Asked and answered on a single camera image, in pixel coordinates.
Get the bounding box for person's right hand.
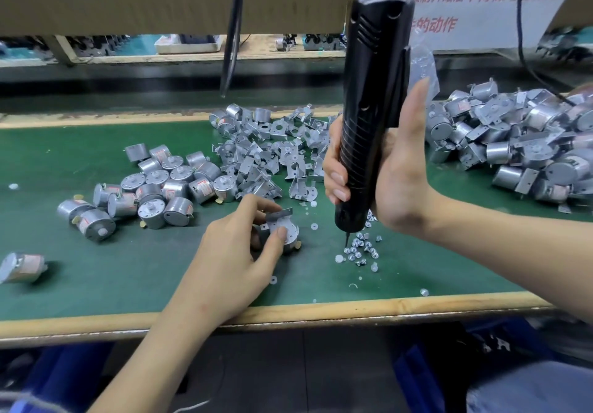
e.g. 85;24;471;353
322;77;441;238

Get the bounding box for person's left hand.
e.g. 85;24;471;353
171;195;288;330

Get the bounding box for silver round motor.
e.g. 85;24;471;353
259;215;302;250

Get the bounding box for pile of silver motors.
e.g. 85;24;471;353
0;142;237;284

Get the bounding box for black electric screwdriver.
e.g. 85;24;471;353
334;0;415;247

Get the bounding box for pile of assembled motors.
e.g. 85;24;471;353
426;77;593;215

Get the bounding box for pile of metal brackets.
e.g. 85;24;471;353
208;102;330;204

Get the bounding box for person's left forearm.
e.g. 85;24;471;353
88;310;237;413

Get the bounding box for scatter of small silver screws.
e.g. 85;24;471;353
269;209;432;298

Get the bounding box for small clear plastic bag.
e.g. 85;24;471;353
408;23;441;103

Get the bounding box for blue plastic bin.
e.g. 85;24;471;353
14;343;117;413

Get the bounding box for dark blue crate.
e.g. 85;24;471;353
393;320;557;413

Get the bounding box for white paper sign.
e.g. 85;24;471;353
406;0;593;52

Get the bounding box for green bench mat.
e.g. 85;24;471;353
0;116;593;321

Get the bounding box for grey blue trousers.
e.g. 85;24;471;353
468;360;593;413

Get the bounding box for black hanging cable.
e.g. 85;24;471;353
221;0;248;97

